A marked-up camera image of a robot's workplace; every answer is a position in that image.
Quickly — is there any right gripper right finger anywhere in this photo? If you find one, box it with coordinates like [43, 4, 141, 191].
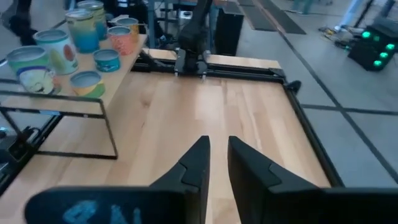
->
[227, 136, 324, 224]

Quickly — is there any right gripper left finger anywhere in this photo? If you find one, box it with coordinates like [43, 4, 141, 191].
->
[149, 135, 211, 224]

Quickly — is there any red can with yellow rings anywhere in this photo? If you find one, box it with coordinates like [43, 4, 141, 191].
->
[106, 26, 135, 57]

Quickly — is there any can with orange ring label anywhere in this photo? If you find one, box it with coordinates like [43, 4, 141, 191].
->
[115, 17, 140, 44]

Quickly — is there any tall pale label can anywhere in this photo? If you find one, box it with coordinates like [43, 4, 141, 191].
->
[65, 9, 101, 54]

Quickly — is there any cream green label can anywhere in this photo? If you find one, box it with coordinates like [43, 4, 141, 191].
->
[33, 29, 79, 76]

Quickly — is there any tall blue label can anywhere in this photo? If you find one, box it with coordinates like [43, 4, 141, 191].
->
[76, 0, 108, 42]

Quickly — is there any group of colourful cans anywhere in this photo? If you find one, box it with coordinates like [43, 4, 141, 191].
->
[0, 33, 148, 116]

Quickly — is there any black computer tower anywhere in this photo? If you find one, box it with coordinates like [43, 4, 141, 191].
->
[214, 6, 245, 57]

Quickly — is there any black floor mat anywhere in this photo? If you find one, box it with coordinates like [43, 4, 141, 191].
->
[238, 0, 307, 35]

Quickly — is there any black box with green lights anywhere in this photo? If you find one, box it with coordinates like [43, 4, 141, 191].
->
[347, 24, 398, 72]

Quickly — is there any black aluminium table frame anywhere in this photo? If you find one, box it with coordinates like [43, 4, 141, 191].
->
[0, 48, 345, 197]

